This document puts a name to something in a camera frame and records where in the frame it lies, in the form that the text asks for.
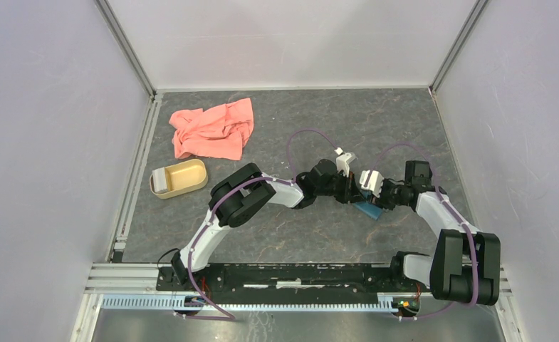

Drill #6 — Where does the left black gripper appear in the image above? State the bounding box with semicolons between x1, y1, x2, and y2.
315;170;366;204

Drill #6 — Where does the pink crumpled cloth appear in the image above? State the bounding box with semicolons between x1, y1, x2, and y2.
169;98;254;160

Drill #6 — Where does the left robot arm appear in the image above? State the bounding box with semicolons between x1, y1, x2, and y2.
171;159;366;291

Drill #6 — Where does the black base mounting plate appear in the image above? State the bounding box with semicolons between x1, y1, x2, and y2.
155;262;437;306

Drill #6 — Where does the gold oval tray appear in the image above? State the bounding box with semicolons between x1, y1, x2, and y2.
150;159;208;200

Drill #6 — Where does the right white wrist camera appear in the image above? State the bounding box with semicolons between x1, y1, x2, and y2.
359;170;385;197

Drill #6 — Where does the silver card in tray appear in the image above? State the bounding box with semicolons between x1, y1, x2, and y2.
150;167;169;195

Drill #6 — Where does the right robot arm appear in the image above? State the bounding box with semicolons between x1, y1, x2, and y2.
372;160;501;306

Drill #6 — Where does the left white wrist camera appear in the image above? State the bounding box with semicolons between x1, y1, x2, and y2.
334;147;357;177

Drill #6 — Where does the aluminium frame rail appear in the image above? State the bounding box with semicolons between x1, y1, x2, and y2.
70;263;524;341

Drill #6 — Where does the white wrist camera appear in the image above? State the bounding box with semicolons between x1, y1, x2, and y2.
334;147;357;177
359;170;385;197

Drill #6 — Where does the blue card holder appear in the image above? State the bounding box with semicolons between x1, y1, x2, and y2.
353;190;382;220

